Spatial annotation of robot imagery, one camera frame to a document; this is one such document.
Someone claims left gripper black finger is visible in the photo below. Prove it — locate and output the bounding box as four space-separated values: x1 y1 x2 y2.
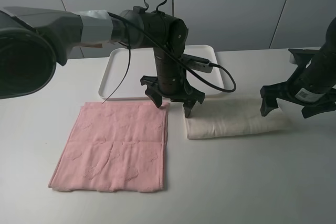
183 100 196 118
145 85 162 108

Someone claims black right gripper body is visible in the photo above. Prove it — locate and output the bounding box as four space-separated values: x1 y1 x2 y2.
260 48 335 111

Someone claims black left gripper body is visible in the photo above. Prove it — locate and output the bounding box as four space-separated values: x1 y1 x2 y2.
140 48 205 103

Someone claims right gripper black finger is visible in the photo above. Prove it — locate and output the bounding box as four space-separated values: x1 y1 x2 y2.
301 102 333 119
260 91 279 116

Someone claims cream white towel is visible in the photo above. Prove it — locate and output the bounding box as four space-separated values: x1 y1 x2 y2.
184 97 291 140

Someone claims pink towel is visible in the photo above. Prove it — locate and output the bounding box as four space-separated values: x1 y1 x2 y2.
48 102 170 193

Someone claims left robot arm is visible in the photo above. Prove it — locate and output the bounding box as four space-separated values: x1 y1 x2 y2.
1 6 205 117

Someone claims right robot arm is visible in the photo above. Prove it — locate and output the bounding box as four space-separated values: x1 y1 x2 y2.
260 19 335 119

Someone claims white plastic tray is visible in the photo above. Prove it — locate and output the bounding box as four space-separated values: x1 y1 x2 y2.
98 45 224 100

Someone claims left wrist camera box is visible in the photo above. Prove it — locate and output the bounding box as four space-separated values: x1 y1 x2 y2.
181 54 213 73

